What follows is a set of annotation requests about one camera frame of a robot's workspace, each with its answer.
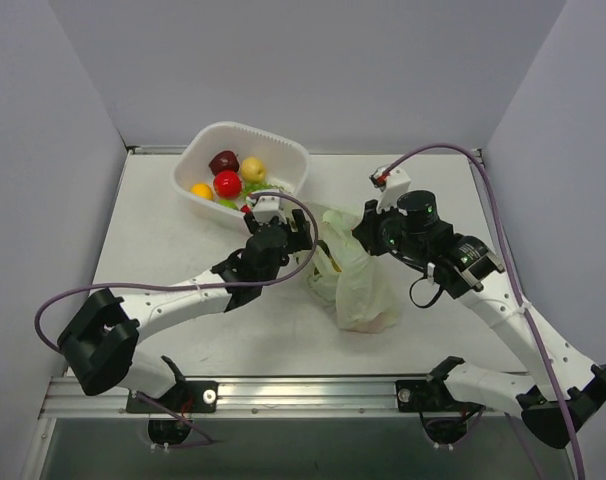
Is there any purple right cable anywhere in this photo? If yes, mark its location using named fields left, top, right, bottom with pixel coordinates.
left=382, top=143, right=587, bottom=480

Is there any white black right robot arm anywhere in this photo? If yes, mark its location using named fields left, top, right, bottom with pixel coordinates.
left=352, top=190, right=606, bottom=449

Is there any aluminium table frame rail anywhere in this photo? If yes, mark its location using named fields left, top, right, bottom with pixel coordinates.
left=471, top=149, right=531, bottom=319

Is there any black short right cable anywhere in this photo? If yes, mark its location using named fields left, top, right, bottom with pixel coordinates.
left=408, top=277, right=444, bottom=310

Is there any orange fruit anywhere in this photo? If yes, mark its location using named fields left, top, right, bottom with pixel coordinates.
left=190, top=183, right=214, bottom=201

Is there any white plastic basket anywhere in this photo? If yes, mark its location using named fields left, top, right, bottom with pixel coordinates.
left=170, top=122, right=310, bottom=232

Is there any yellow pear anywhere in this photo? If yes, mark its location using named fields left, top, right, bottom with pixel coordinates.
left=240, top=157, right=266, bottom=184

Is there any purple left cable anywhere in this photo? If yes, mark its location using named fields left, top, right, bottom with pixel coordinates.
left=34, top=191, right=318, bottom=449

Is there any light green plastic bag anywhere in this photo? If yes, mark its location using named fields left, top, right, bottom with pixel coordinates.
left=301, top=202, right=400, bottom=334

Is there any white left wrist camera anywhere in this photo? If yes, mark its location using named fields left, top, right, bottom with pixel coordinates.
left=252, top=195, right=285, bottom=224

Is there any purple cable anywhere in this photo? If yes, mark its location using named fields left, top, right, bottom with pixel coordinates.
left=382, top=143, right=587, bottom=480
left=34, top=191, right=318, bottom=449

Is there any bright red apple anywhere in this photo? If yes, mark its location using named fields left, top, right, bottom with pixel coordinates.
left=213, top=170, right=243, bottom=199

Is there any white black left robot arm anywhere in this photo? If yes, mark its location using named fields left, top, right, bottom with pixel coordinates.
left=57, top=209, right=314, bottom=411

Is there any green grape bunch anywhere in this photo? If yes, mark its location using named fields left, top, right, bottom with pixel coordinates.
left=241, top=183, right=290, bottom=197

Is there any green fruit in basket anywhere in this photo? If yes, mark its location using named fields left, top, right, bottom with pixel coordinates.
left=218, top=198, right=238, bottom=211

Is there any dark red apple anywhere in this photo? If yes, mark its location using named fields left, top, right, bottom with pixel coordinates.
left=208, top=150, right=240, bottom=176

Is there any front aluminium mounting rail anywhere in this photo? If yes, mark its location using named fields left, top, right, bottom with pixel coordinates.
left=40, top=377, right=489, bottom=419

